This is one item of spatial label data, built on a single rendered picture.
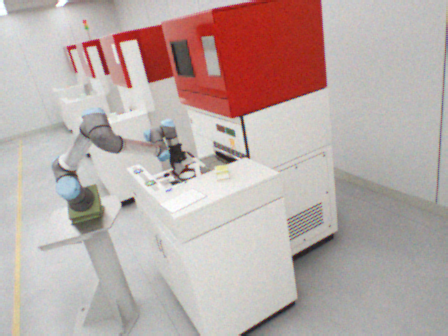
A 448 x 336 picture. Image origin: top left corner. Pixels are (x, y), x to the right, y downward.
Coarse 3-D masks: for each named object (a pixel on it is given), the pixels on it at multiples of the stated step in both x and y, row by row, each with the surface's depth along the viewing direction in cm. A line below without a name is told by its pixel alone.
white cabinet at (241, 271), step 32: (160, 224) 198; (224, 224) 179; (256, 224) 188; (160, 256) 239; (192, 256) 174; (224, 256) 183; (256, 256) 194; (288, 256) 207; (192, 288) 181; (224, 288) 189; (256, 288) 201; (288, 288) 214; (192, 320) 215; (224, 320) 196; (256, 320) 208
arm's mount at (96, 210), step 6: (90, 186) 215; (96, 186) 215; (96, 192) 213; (96, 198) 211; (96, 204) 210; (72, 210) 208; (90, 210) 208; (96, 210) 208; (102, 210) 215; (72, 216) 207; (78, 216) 207; (84, 216) 208; (90, 216) 209; (96, 216) 210; (72, 222) 208; (78, 222) 208
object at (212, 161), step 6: (210, 156) 246; (216, 156) 244; (192, 162) 242; (204, 162) 238; (210, 162) 236; (216, 162) 234; (222, 162) 232; (228, 162) 230; (186, 168) 234; (204, 168) 229; (210, 168) 227; (174, 174) 229; (180, 174) 227
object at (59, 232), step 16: (64, 208) 232; (112, 208) 218; (48, 224) 214; (64, 224) 210; (80, 224) 207; (96, 224) 203; (112, 224) 201; (48, 240) 196; (64, 240) 194; (80, 240) 197
